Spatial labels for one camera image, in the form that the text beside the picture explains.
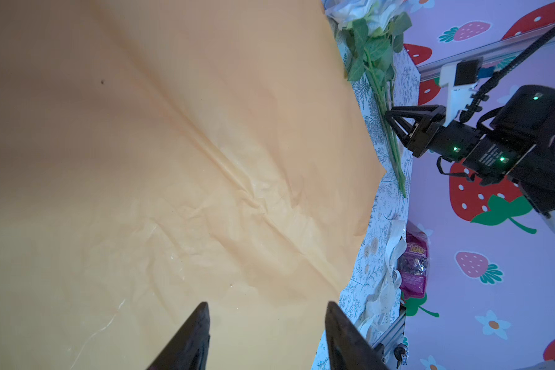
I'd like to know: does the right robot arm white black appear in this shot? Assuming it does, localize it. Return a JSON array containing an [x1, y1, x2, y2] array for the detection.
[[385, 27, 555, 233]]

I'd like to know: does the pink fake rose stem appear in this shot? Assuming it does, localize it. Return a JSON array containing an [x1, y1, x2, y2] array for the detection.
[[324, 0, 412, 197]]

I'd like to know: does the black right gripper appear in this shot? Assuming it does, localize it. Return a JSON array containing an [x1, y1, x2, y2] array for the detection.
[[385, 105, 536, 185]]

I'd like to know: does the purple snack bag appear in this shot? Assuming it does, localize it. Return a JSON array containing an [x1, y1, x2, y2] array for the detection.
[[398, 222, 430, 299]]

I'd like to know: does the white ribbon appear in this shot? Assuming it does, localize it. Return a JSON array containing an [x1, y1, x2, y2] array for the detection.
[[355, 219, 407, 343]]

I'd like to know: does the floral patterned table mat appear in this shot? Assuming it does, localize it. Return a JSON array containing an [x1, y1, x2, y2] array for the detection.
[[311, 27, 422, 370]]

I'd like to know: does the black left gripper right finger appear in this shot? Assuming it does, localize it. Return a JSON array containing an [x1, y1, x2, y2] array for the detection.
[[325, 302, 388, 370]]

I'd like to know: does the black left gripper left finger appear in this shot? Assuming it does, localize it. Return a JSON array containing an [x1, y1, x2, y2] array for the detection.
[[147, 302, 211, 370]]

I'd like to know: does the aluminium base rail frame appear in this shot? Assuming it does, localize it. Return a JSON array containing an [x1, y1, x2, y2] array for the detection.
[[373, 305, 409, 369]]

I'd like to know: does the orange wrapping paper sheet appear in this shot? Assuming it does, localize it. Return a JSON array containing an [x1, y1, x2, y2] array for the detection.
[[0, 1, 385, 369]]

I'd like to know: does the right aluminium corner post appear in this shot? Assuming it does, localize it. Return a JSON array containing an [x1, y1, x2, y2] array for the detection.
[[417, 26, 555, 82]]

